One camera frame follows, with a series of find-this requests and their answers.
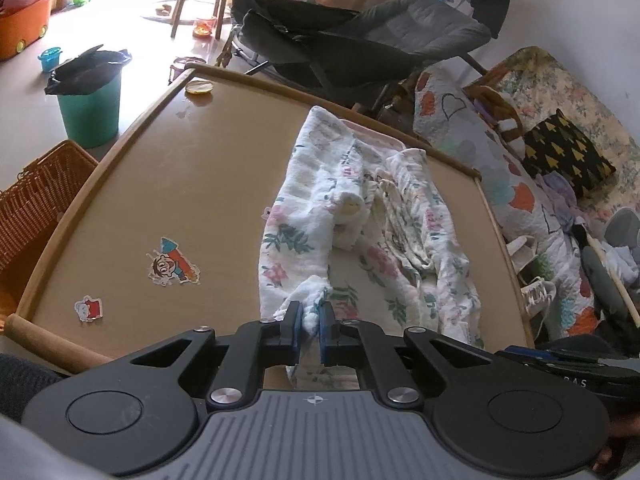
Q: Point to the white floral baby shirt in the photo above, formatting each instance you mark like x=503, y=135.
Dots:
x=300, y=195

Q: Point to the green trash bin black bag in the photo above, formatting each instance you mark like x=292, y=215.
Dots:
x=90, y=115

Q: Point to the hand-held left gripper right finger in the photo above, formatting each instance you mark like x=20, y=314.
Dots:
x=325, y=325

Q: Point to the lavender clothes pile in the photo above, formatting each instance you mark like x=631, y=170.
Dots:
x=560, y=195

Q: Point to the grey cushion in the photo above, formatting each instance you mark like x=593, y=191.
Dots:
x=625, y=230

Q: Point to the small blue bucket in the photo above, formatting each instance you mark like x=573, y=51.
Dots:
x=50, y=60

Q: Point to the white laced sneaker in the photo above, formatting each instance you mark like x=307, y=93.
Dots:
x=537, y=295

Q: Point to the wooden stick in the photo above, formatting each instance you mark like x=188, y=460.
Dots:
x=615, y=280

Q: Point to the yellow round lid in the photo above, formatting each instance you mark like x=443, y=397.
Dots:
x=199, y=87

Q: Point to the black baby stroller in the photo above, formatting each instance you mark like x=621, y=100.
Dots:
x=390, y=25

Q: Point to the brown wicker basket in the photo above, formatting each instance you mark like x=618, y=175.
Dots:
x=40, y=200

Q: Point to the person's dark clothing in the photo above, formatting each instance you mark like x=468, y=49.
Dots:
x=22, y=385

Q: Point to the rocket cartoon sticker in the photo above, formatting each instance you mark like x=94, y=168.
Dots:
x=170, y=265

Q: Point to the floral sofa cushion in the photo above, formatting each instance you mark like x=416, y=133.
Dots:
x=575, y=90

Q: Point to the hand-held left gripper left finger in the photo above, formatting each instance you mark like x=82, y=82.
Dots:
x=296, y=320

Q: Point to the brown plush toy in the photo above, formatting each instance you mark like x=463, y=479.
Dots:
x=500, y=115

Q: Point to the heart print quilt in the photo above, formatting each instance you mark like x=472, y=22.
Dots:
x=500, y=175

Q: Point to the small red cartoon sticker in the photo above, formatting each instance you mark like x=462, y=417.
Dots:
x=89, y=308

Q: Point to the black pillow yellow trees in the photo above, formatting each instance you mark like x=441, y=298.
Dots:
x=565, y=155

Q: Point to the orange plastic storage bin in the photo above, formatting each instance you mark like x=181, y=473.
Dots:
x=25, y=30

